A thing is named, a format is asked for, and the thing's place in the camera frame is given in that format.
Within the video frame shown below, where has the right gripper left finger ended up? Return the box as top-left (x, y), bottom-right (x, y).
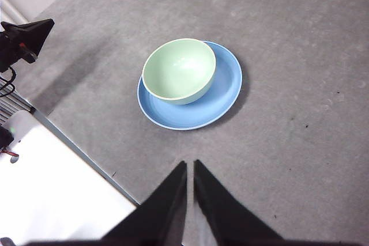
top-left (27, 160), bottom-right (189, 246)

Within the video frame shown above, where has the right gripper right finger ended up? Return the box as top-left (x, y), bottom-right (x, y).
top-left (193, 158), bottom-right (369, 246)

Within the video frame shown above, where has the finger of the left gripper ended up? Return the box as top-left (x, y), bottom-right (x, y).
top-left (1, 18), bottom-right (55, 56)

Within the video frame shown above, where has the blue round plate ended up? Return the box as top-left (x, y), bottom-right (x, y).
top-left (137, 40), bottom-right (243, 131)

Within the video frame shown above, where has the green ribbed bowl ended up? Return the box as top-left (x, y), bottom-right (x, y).
top-left (142, 37), bottom-right (217, 106)

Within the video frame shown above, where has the black cable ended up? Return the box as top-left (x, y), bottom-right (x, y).
top-left (0, 66), bottom-right (16, 99)

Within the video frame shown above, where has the aluminium frame rail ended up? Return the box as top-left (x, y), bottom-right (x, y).
top-left (0, 84), bottom-right (36, 126)

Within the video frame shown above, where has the red wire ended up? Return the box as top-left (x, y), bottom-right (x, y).
top-left (0, 147), bottom-right (20, 164)

